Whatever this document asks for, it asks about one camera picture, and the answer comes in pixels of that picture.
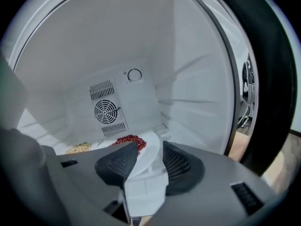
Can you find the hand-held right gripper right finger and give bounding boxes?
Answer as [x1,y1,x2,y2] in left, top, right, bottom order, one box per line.
[143,140,283,226]

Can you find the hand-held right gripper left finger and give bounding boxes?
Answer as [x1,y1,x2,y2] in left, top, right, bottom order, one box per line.
[43,141,138,226]

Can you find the beige grains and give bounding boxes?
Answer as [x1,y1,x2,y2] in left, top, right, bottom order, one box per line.
[65,142,92,154]

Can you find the red item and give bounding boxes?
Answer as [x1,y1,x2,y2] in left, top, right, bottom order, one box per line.
[109,134,147,154]

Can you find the black mini fridge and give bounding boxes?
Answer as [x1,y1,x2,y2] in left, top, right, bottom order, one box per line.
[0,0,299,178]

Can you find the black backpack rig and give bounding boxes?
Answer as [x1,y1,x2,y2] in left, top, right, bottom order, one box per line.
[238,52,257,130]

